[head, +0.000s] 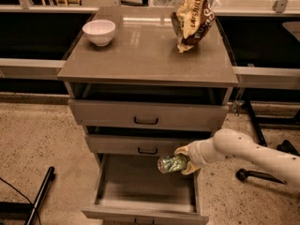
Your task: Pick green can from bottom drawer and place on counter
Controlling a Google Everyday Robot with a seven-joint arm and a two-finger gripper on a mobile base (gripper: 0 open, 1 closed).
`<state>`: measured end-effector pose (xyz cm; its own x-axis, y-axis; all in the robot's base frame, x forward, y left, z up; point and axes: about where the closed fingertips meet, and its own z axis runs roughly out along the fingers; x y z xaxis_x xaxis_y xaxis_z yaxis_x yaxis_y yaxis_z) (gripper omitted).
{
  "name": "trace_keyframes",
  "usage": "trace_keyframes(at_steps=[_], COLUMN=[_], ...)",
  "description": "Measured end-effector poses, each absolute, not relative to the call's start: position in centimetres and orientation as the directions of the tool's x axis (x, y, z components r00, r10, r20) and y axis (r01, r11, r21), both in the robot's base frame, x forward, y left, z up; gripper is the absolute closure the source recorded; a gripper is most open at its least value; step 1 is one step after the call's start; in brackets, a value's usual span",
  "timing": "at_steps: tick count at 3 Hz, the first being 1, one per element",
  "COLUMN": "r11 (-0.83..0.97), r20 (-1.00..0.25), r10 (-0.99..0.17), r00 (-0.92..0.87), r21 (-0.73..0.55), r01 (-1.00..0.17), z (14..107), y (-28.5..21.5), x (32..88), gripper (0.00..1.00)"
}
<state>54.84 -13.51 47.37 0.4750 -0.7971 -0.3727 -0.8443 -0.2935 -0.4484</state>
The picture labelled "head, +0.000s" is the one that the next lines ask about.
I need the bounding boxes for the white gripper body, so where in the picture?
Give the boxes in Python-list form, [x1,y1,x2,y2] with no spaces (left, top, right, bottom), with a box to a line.
[187,140,218,166]

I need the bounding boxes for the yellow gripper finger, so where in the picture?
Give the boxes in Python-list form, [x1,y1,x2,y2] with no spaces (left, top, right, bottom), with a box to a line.
[181,161,201,175]
[174,145,188,157]

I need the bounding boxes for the green soda can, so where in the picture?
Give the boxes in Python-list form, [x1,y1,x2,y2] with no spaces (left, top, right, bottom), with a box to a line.
[157,155,188,173]

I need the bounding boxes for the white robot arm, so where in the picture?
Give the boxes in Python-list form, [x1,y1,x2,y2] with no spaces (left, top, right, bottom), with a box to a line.
[174,128,300,188]

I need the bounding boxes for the grey bottom drawer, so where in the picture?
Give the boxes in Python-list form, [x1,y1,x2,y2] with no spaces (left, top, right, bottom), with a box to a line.
[82,155,209,225]

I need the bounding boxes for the grey drawer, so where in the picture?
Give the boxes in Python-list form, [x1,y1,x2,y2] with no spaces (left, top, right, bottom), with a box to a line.
[85,127,211,157]
[68,84,228,132]
[82,155,209,225]

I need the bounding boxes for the grey drawer cabinet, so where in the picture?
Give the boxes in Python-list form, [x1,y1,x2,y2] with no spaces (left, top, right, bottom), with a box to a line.
[59,7,238,225]

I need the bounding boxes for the grey middle drawer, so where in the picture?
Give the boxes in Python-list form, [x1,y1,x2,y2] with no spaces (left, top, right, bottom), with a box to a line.
[85,127,211,157]

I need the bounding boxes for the grey top drawer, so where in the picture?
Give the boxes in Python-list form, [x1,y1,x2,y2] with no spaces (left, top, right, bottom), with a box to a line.
[68,84,228,132]

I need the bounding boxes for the black wheeled base leg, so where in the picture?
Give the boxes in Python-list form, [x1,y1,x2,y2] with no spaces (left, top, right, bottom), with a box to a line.
[235,169,282,184]

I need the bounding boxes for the black caster leg right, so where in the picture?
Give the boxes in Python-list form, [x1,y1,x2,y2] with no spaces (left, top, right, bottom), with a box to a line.
[277,140,300,157]

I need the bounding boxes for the grey metal railing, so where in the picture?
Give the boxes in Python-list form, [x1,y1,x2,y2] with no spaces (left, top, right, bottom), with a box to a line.
[1,7,299,90]

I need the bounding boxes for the yellow brown chip bag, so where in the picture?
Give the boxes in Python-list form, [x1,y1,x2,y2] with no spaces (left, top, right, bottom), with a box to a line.
[171,0,216,53]

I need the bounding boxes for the white ceramic bowl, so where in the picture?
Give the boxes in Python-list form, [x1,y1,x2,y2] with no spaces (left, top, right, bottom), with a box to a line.
[82,20,115,46]

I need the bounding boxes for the black stand leg left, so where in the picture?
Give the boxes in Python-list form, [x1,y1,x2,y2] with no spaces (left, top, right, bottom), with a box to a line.
[24,167,55,225]

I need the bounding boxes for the black cable on floor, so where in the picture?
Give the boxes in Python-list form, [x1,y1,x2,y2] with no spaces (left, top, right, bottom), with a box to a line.
[0,176,42,225]

